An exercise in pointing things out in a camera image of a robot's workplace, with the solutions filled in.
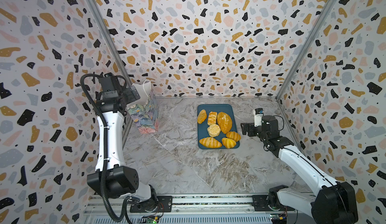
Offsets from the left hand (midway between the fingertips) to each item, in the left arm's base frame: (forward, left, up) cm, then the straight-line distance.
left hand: (124, 90), depth 72 cm
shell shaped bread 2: (-12, -53, -32) cm, 63 cm away
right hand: (-6, -62, -18) cm, 65 cm away
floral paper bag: (+1, -5, -17) cm, 17 cm away
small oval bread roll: (+9, -37, -33) cm, 51 cm away
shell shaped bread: (-7, -57, -33) cm, 66 cm away
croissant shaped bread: (-11, -42, -33) cm, 55 cm away
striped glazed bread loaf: (+8, -45, -33) cm, 56 cm away
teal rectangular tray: (-1, -38, -37) cm, 53 cm away
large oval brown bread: (+3, -53, -32) cm, 62 cm away
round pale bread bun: (-2, -45, -33) cm, 56 cm away
